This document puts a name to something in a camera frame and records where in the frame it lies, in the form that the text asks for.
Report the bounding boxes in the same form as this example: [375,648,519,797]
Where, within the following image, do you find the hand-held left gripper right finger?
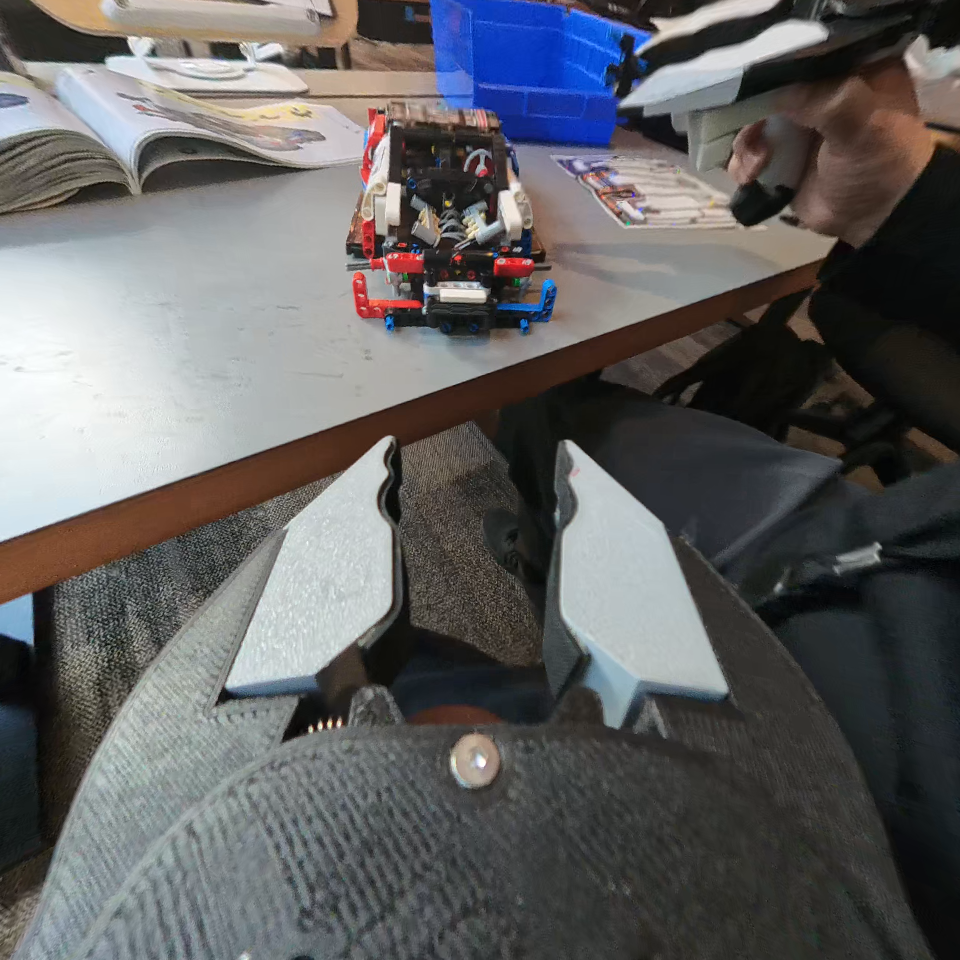
[541,438,732,731]

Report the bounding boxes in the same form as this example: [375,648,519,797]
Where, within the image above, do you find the blue storage bin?
[429,0,655,147]

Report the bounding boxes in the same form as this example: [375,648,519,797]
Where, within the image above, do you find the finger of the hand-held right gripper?
[615,18,832,120]
[636,0,787,66]

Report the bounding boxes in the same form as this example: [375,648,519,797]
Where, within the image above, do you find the person's right hand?
[731,58,944,241]

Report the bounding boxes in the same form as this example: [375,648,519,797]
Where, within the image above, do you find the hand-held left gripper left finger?
[223,435,410,699]

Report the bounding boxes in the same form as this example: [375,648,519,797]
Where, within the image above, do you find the person's black shoe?
[483,508,550,584]

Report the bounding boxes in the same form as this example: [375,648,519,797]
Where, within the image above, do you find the person's right forearm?
[813,146,960,399]

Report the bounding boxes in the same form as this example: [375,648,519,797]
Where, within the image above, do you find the person's grey trousers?
[495,390,864,579]

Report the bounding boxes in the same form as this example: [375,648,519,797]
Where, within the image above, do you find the open instruction booklet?
[0,62,369,216]

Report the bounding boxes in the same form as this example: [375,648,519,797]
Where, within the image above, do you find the sticker sheet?
[551,153,768,231]

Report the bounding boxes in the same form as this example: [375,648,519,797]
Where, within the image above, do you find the black office chair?
[652,288,960,481]

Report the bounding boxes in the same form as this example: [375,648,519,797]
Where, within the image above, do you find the toy brick race car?
[345,101,560,336]

